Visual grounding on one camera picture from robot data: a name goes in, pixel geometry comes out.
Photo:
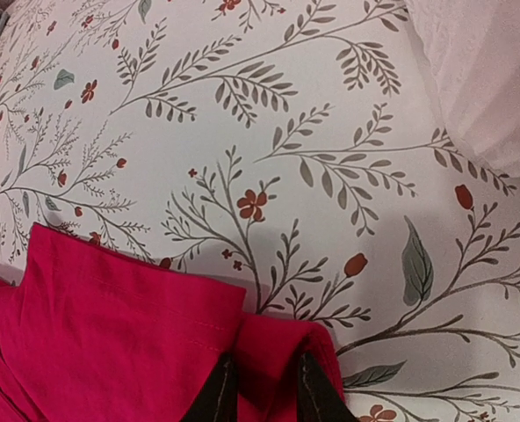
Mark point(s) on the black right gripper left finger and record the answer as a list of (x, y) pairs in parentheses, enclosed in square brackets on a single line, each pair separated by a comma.
[(217, 399)]

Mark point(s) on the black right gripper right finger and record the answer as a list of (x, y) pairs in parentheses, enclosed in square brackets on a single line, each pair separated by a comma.
[(317, 399)]

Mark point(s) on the magenta t-shirt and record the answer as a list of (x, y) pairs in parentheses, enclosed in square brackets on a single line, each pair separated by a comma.
[(93, 335)]

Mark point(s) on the white plastic laundry bin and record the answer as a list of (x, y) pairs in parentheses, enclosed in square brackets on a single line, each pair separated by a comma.
[(473, 50)]

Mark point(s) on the floral patterned table cloth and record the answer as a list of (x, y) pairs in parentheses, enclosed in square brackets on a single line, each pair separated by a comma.
[(285, 146)]

